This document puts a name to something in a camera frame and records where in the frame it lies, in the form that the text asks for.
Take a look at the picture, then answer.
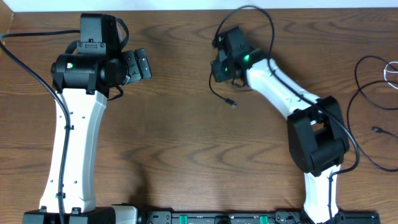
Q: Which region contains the black left camera cable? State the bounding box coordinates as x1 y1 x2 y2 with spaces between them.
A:
0 29 81 224

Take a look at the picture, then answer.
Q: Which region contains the white USB cable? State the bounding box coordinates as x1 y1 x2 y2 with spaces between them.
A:
382 61 398 90

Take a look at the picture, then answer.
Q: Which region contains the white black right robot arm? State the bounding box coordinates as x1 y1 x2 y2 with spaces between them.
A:
211 27 349 223

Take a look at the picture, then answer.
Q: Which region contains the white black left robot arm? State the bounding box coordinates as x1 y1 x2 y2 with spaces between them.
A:
23 13 152 223

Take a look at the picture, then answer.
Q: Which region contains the black USB cable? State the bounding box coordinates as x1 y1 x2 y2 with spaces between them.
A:
208 71 238 108
346 55 398 172

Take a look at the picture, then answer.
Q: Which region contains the black camera cable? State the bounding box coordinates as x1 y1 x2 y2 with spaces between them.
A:
213 5 361 224
0 29 81 224

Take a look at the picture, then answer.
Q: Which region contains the black right camera cable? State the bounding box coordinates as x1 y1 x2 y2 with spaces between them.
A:
213 5 361 224

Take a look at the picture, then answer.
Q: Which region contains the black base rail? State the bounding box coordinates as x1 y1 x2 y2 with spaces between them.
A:
136 210 381 224

